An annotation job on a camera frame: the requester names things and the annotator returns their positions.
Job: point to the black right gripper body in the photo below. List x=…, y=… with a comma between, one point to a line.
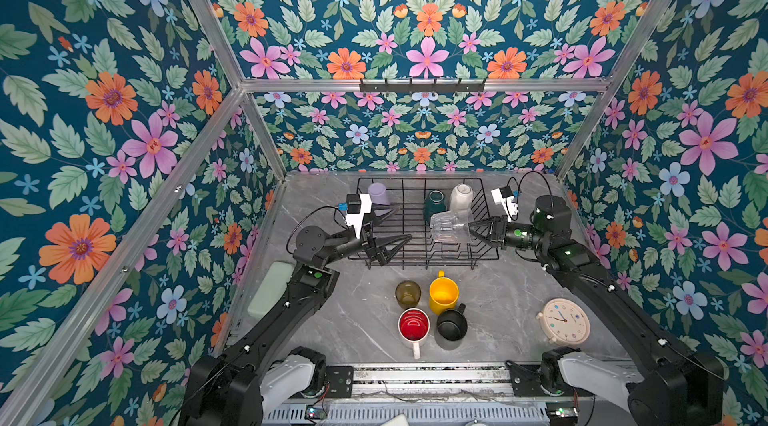
x=501, y=233

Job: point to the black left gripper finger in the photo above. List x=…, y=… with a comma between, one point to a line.
x=385, y=215
x=391, y=246

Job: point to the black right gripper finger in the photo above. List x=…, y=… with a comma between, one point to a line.
x=482, y=225
x=480, y=237

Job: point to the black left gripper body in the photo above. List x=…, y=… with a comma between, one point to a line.
x=366, y=242

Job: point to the clear drinking glass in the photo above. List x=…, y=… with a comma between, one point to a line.
x=451, y=227

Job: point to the lilac plastic cup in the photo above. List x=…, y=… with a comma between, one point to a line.
x=378, y=194

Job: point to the white ceramic mug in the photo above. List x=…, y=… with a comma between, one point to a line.
x=461, y=198

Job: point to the green mug cream interior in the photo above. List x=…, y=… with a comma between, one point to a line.
x=434, y=203

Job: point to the yellow mug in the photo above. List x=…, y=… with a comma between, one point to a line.
x=444, y=294

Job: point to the black mug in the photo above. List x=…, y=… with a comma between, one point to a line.
x=451, y=328

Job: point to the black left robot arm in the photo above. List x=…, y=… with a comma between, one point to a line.
x=311, y=285

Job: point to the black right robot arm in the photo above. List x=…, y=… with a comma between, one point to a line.
x=670, y=384

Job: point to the olive textured glass tumbler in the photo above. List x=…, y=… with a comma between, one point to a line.
x=408, y=294

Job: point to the white mug red interior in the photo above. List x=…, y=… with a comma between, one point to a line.
x=414, y=327

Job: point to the pale green sponge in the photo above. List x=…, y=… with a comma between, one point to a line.
x=271, y=289

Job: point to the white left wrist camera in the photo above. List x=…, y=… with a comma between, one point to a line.
x=358, y=206

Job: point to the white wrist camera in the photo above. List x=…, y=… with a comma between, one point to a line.
x=507, y=198
x=358, y=206

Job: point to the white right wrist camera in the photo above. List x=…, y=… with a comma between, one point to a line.
x=507, y=198

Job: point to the black wire dish rack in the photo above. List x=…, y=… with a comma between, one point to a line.
x=409, y=194

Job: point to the round pink wall clock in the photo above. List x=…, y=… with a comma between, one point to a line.
x=564, y=322

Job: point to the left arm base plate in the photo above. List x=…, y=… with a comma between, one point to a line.
x=335, y=382

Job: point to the dark wall hook rail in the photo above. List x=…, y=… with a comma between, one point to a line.
x=439, y=86

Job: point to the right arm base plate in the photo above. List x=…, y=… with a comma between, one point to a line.
x=528, y=380

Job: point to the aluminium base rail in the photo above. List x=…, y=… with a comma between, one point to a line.
x=432, y=381

